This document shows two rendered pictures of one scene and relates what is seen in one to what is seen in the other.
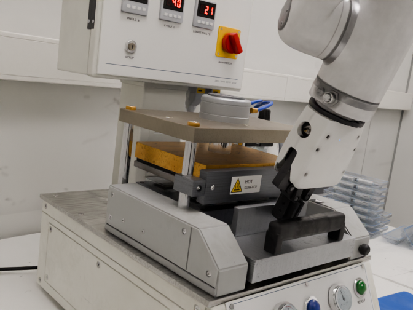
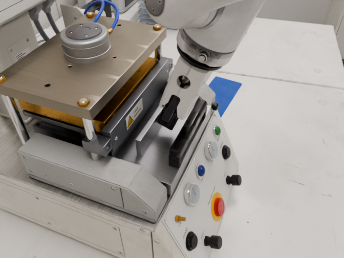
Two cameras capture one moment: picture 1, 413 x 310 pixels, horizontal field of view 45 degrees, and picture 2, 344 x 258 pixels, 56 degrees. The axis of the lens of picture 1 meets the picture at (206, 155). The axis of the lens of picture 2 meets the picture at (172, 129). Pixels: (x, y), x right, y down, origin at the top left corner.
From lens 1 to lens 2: 0.35 m
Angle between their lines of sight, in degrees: 40
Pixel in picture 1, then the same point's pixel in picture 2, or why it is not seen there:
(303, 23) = (185, 20)
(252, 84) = not seen: outside the picture
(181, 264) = (118, 205)
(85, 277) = (27, 203)
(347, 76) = (218, 39)
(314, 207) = not seen: hidden behind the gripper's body
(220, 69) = not seen: outside the picture
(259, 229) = (152, 138)
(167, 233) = (97, 187)
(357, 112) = (226, 60)
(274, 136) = (141, 60)
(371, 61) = (239, 24)
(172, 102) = (20, 27)
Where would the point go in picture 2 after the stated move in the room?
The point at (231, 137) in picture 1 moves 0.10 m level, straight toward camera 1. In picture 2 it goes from (114, 90) to (135, 131)
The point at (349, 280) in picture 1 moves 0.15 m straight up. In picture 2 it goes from (211, 131) to (217, 73)
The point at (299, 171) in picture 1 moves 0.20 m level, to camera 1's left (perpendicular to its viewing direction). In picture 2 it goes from (185, 112) to (49, 153)
